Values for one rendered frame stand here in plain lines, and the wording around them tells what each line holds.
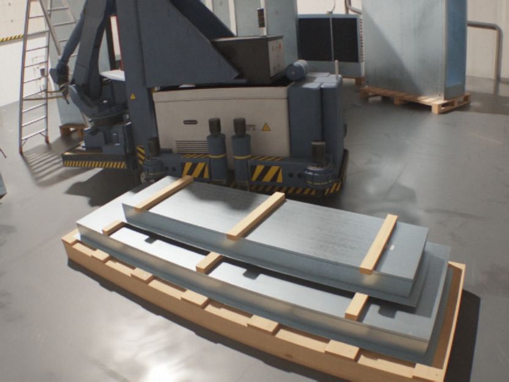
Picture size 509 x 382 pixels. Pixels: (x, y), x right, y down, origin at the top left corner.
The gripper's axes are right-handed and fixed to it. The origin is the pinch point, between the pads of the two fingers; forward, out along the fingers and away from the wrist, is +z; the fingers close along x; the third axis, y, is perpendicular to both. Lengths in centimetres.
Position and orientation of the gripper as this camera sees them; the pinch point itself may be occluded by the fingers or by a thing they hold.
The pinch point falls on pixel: (71, 100)
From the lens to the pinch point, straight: 416.4
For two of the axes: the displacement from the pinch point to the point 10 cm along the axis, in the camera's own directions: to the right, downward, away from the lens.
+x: -8.5, 2.7, 4.5
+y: 3.1, -4.4, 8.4
